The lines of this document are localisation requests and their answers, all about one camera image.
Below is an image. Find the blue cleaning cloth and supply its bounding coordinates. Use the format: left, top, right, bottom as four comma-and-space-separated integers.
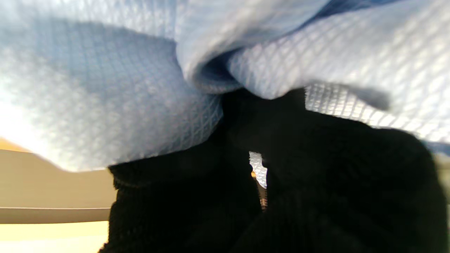
0, 0, 450, 188

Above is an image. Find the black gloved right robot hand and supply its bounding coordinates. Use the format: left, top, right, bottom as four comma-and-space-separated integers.
98, 88, 450, 253

